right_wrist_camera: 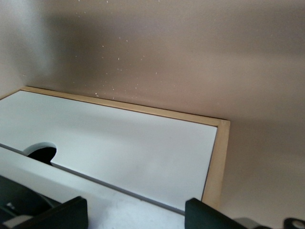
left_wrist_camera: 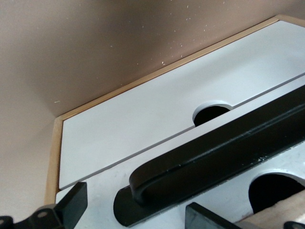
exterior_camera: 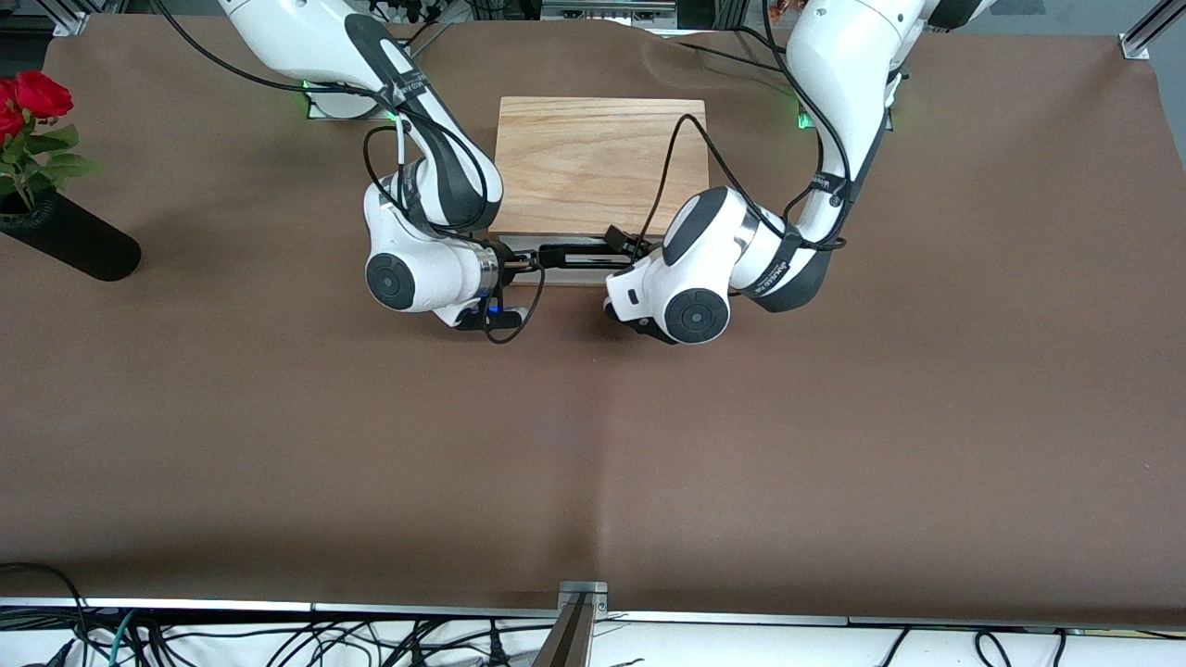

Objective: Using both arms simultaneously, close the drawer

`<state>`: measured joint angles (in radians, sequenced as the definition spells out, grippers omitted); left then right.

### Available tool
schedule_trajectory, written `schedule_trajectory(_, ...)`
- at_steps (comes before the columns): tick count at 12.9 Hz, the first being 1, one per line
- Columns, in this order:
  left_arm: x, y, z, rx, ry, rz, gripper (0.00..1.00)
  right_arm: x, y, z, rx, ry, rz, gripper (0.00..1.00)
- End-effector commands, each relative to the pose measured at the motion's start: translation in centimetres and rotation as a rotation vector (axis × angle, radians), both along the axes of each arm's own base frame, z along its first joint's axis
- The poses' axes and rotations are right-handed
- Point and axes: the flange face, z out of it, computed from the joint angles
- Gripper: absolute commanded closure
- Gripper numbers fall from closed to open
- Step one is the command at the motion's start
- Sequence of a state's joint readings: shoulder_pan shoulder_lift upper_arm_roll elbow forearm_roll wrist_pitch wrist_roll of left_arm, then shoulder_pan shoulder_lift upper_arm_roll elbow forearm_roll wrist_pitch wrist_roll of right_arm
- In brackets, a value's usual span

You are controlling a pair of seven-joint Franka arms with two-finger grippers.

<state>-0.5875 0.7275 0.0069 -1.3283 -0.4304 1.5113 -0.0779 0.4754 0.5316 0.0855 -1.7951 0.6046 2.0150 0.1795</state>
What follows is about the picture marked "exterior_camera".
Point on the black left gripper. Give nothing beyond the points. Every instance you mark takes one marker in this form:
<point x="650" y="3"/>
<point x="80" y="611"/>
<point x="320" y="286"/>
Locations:
<point x="619" y="242"/>

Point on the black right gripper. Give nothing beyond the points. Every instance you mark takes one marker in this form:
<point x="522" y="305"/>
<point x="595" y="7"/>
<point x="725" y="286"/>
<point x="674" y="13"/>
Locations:
<point x="509" y="261"/>

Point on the wooden drawer with white front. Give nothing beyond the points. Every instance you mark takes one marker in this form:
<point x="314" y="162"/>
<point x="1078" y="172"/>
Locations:
<point x="574" y="275"/>

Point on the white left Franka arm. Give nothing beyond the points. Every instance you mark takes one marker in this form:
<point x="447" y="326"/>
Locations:
<point x="713" y="250"/>

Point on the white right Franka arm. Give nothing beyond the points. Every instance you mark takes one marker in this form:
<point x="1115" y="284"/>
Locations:
<point x="417" y="269"/>

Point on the light wooden drawer cabinet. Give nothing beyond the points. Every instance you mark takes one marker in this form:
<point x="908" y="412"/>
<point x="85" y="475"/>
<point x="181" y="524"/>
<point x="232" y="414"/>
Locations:
<point x="593" y="157"/>

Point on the brown table cover sheet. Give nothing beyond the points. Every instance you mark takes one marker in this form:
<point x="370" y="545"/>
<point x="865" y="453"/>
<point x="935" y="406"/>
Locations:
<point x="593" y="463"/>

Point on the grey power strip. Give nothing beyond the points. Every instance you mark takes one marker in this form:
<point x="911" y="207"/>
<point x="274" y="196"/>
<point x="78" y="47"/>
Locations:
<point x="607" y="11"/>

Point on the black cylindrical vase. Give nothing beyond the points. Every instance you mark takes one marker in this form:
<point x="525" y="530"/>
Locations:
<point x="79" y="243"/>

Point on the green rose stem leaves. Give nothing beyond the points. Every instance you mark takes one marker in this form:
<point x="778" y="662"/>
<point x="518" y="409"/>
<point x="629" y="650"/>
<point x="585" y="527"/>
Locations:
<point x="51" y="165"/>

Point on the red rose bloom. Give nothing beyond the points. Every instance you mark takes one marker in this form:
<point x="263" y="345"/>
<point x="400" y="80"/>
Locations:
<point x="7" y="116"/>
<point x="42" y="93"/>

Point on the aluminium frame post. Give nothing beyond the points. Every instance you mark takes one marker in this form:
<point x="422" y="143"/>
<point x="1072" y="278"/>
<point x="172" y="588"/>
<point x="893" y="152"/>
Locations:
<point x="576" y="628"/>

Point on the aluminium table edge rail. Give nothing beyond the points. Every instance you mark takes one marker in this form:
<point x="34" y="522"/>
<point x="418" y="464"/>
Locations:
<point x="232" y="606"/>

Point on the aluminium frame corner profile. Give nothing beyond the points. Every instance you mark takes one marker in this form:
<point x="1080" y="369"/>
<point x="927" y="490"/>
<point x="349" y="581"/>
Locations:
<point x="1144" y="37"/>
<point x="72" y="17"/>

